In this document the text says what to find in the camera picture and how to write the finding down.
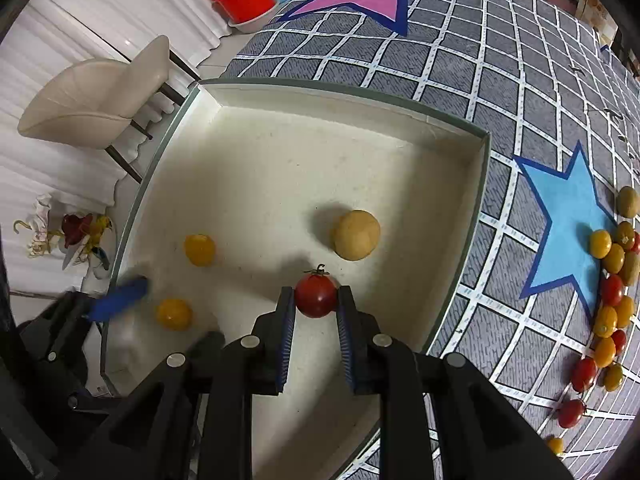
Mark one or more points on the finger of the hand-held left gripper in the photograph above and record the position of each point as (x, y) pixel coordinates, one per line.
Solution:
(120, 299)

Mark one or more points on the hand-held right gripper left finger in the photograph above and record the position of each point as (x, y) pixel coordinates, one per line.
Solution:
(284, 345)

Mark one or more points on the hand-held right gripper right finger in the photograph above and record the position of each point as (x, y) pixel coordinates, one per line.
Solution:
(346, 345)

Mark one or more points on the yellow cherry tomato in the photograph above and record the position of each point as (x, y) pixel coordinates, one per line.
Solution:
(200, 249)
(173, 313)

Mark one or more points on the red cherry tomato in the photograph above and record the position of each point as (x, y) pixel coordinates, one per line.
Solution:
(315, 296)

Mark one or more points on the cream cardboard box green rim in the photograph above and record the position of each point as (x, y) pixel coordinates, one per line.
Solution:
(275, 175)

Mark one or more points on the pile of cherry tomatoes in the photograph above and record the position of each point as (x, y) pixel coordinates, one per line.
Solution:
(611, 290)

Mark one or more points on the red yellow decoration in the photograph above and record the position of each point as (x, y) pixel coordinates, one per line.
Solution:
(75, 227)

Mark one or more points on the beige chair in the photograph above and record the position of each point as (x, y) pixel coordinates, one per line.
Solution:
(90, 100)

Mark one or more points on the grey checked tablecloth with stars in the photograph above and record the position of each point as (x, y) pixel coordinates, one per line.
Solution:
(400, 60)

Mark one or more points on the white pleated curtain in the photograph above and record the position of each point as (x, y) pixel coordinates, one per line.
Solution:
(125, 5)

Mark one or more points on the white plastic basin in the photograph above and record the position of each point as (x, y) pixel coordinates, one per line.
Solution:
(255, 22)

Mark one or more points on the patterned cardboard box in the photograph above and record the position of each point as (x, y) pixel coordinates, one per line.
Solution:
(595, 7)

